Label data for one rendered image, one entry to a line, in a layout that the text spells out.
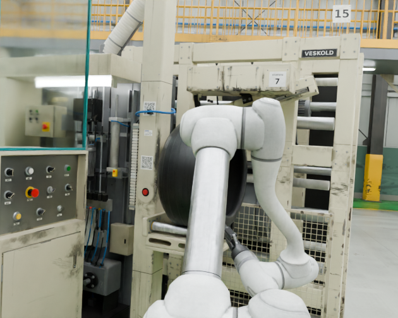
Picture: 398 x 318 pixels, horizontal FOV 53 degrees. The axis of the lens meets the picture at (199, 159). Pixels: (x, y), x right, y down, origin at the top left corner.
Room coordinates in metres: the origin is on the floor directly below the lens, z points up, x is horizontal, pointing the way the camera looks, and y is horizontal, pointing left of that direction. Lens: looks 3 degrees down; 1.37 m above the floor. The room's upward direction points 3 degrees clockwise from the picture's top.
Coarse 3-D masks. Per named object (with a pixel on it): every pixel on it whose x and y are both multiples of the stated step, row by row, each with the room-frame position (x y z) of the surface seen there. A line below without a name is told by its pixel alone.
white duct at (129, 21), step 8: (136, 0) 2.50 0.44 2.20; (144, 0) 2.49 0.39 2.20; (128, 8) 2.54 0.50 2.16; (136, 8) 2.51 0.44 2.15; (144, 8) 2.51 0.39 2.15; (128, 16) 2.53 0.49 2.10; (136, 16) 2.52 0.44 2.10; (144, 16) 2.56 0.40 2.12; (120, 24) 2.55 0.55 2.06; (128, 24) 2.54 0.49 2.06; (136, 24) 2.56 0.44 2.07; (112, 32) 2.58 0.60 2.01; (120, 32) 2.56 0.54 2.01; (128, 32) 2.56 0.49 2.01; (112, 40) 2.57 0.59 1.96; (120, 40) 2.57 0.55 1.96; (104, 48) 2.60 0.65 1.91; (112, 48) 2.59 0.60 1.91; (120, 48) 2.61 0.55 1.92
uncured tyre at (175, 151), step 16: (176, 128) 1.96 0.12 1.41; (176, 144) 1.87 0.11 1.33; (160, 160) 1.89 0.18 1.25; (176, 160) 1.83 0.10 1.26; (192, 160) 1.80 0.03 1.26; (240, 160) 2.26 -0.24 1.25; (160, 176) 1.86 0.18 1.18; (176, 176) 1.82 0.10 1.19; (192, 176) 1.78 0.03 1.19; (240, 176) 2.26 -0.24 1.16; (160, 192) 1.88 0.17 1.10; (176, 192) 1.83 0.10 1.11; (240, 192) 2.17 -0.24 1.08; (176, 208) 1.86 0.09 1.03; (240, 208) 2.16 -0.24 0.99; (176, 224) 1.98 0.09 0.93
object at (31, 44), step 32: (0, 0) 1.61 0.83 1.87; (32, 0) 1.77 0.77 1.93; (64, 0) 1.94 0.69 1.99; (0, 32) 1.62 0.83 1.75; (32, 32) 1.77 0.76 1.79; (64, 32) 1.95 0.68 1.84; (0, 64) 1.63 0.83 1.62; (32, 64) 1.78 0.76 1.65; (64, 64) 1.95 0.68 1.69; (0, 96) 1.63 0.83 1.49; (32, 96) 1.78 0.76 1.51; (64, 96) 1.96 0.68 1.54; (0, 128) 1.64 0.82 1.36; (32, 128) 1.79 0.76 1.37; (64, 128) 1.97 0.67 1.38
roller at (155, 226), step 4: (152, 224) 2.02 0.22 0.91; (156, 224) 2.01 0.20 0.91; (160, 224) 2.00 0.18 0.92; (164, 224) 2.00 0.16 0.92; (168, 224) 1.99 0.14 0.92; (152, 228) 2.02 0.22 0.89; (156, 228) 2.00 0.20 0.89; (160, 228) 1.99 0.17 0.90; (164, 228) 1.98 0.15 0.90; (168, 228) 1.97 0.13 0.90; (172, 228) 1.96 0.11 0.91; (176, 228) 1.96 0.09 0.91; (180, 228) 1.95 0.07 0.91; (184, 228) 1.94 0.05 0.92; (168, 232) 1.98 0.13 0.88; (172, 232) 1.97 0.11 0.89; (176, 232) 1.96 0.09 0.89; (180, 232) 1.95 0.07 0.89; (184, 232) 1.94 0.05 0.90
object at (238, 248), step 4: (232, 240) 1.56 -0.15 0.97; (232, 244) 1.55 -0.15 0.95; (236, 244) 1.52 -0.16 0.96; (240, 244) 1.52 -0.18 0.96; (236, 248) 1.51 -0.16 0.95; (240, 248) 1.50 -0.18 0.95; (244, 248) 1.50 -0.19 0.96; (232, 252) 1.51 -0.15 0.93; (236, 252) 1.49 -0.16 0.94; (232, 256) 1.50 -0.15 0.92
